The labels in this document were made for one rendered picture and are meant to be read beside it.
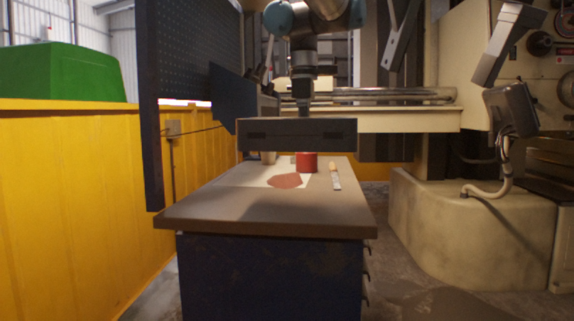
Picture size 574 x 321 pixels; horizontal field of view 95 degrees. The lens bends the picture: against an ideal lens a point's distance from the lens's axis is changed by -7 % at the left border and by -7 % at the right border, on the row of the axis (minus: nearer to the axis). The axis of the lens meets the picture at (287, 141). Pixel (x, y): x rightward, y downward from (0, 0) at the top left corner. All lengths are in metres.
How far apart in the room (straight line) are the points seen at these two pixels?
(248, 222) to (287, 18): 0.45
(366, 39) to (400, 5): 2.11
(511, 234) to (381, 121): 1.08
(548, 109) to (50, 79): 3.74
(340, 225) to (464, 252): 1.69
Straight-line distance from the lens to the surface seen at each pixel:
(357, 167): 4.25
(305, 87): 0.72
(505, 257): 2.35
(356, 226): 0.62
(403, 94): 2.13
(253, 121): 0.61
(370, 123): 2.02
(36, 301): 1.44
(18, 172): 1.30
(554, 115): 2.24
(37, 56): 3.40
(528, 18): 0.44
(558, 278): 2.63
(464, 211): 2.16
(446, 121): 2.19
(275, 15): 0.67
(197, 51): 0.99
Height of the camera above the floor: 1.19
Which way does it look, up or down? 6 degrees down
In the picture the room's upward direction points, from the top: 1 degrees counter-clockwise
